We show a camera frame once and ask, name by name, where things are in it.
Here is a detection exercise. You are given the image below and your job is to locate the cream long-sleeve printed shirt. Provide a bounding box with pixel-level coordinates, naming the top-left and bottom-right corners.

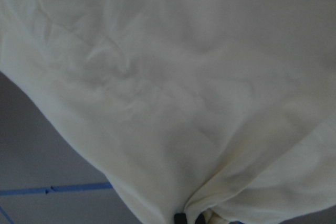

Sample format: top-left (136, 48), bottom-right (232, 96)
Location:
top-left (1, 0), bottom-right (335, 223)

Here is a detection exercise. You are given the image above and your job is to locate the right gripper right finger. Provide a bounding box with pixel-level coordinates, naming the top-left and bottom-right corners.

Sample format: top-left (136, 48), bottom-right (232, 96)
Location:
top-left (195, 214), bottom-right (206, 224)

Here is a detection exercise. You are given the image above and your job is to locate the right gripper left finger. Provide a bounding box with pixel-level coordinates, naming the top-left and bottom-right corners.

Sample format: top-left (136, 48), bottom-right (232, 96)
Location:
top-left (174, 213), bottom-right (186, 224)

